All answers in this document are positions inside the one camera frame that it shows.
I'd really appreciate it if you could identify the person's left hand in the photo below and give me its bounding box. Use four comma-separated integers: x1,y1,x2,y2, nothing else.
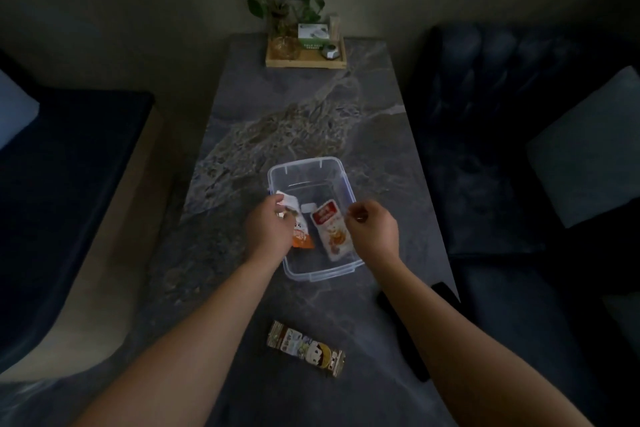
244,194,298,267

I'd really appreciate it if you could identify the person's right hand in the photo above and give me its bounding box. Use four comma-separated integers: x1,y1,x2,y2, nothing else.
345,199,401,268

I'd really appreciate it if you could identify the orange and white snack packet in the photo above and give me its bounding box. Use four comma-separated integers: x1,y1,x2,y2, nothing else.
276,190,316,250

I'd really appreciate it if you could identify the person's left forearm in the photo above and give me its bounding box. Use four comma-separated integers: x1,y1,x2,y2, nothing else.
72,253,284,427

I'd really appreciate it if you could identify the person's right forearm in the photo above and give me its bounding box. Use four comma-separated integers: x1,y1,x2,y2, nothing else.
367,256,597,427

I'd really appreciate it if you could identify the red and white snack packet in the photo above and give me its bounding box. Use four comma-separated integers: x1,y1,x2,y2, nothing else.
310,199,354,263

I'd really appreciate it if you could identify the clear plastic storage box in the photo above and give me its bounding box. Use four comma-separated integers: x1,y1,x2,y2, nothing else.
266,156,366,284

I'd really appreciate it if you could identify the black phone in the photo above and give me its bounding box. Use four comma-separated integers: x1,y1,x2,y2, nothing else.
376,282,461,383

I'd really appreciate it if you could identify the long cartoon print snack packet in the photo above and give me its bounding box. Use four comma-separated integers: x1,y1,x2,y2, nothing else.
266,321,346,378

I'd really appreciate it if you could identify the dark blue tufted sofa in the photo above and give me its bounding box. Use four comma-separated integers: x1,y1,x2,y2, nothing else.
404,23,640,427

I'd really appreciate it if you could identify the wooden tray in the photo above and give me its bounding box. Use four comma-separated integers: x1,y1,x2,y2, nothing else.
265,36,348,70

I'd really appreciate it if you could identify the white and green tissue box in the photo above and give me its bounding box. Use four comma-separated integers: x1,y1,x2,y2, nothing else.
297,23,331,50

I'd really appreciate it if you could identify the green plant in glass vase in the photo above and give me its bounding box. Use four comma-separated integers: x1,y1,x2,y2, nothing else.
246,0,326,60

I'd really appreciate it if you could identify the dark blue bench with beige base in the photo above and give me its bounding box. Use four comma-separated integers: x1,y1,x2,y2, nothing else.
0,48,174,383

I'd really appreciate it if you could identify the large grey cushion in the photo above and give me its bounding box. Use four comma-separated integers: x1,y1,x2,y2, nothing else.
525,66,640,229

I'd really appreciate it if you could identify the pale grey cushion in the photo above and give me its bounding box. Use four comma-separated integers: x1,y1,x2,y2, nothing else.
0,69,40,150

